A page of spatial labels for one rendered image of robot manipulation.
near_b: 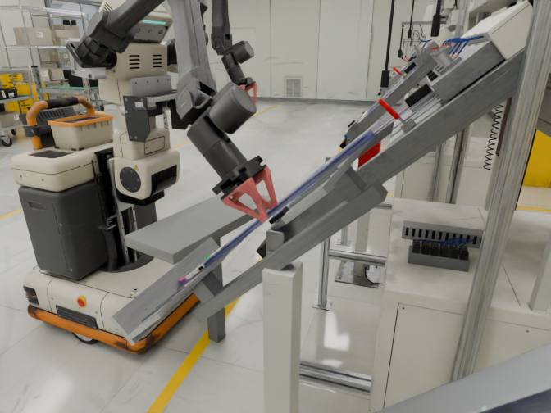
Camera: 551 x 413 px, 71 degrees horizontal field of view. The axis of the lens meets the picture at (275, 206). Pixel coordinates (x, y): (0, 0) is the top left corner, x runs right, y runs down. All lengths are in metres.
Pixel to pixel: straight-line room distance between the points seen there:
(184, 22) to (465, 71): 0.59
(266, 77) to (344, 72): 1.97
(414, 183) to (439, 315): 1.45
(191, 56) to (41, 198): 1.09
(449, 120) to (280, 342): 0.57
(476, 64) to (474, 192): 1.62
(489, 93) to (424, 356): 0.68
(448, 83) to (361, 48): 8.85
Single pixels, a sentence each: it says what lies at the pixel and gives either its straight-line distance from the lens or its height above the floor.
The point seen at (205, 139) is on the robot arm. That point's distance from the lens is 0.68.
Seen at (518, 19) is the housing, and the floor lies 1.24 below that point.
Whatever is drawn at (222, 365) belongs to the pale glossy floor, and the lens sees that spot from 1.71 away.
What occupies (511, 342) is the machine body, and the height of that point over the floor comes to 0.53.
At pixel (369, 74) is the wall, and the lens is 9.75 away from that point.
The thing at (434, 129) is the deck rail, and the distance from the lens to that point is 0.91.
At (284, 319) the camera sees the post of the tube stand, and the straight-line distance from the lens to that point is 0.75.
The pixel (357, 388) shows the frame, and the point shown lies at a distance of 1.24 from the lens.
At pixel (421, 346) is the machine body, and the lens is 1.16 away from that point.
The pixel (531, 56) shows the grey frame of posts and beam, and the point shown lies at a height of 1.18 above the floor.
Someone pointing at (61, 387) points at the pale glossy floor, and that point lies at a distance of 1.81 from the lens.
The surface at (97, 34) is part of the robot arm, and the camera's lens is 1.33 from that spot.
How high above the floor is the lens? 1.19
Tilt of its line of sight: 22 degrees down
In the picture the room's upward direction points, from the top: straight up
